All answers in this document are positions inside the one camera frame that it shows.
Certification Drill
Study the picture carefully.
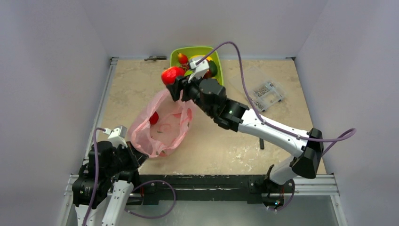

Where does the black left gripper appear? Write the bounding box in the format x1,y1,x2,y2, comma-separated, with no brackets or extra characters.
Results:
105,140,148,176

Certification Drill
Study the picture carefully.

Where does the red fake apple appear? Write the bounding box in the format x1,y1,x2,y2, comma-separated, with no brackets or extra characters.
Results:
161,66,185,85

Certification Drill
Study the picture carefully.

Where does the green fake apple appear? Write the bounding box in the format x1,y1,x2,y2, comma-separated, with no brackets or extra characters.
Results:
184,70,193,76

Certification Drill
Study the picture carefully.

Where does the red fake pomegranate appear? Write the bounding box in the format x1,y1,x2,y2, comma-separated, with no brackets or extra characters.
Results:
149,112,159,126

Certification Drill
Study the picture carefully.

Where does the pink plastic bag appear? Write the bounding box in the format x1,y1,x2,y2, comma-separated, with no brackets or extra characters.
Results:
128,89,196,158

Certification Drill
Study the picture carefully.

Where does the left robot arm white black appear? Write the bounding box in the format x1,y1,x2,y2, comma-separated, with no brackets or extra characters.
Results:
72,141,149,226

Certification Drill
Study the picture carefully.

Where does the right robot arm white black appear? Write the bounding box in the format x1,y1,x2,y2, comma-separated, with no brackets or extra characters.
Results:
166,76,324,192

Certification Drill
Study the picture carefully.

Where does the red fake pear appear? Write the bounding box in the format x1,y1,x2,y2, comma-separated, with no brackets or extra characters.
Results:
177,53,189,65

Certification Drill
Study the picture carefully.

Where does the dark green fake avocado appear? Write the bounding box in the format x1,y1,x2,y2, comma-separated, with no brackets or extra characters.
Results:
208,60,218,77

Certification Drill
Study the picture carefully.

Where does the yellow fake banana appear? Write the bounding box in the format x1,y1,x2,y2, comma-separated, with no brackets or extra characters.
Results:
189,55,213,62

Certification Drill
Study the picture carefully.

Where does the metal clamp at table edge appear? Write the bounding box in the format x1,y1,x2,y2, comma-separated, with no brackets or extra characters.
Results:
144,56,167,61

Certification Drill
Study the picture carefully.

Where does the green plastic tray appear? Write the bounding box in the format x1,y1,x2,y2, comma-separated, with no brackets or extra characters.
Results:
169,46,224,85

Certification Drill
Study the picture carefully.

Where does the clear plastic screw box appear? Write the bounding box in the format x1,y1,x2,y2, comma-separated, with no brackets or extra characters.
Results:
228,66,286,113

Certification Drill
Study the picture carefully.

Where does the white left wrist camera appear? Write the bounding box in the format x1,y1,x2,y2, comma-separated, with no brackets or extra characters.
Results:
103,125,128,148

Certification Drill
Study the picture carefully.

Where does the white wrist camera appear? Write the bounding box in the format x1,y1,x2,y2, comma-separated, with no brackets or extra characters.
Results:
188,58,209,83
103,125,128,148

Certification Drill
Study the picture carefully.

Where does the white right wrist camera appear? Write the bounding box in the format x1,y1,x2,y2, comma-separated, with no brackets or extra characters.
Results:
188,58,209,83

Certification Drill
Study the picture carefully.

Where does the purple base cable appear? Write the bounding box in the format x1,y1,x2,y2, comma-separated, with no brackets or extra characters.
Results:
124,180,177,219

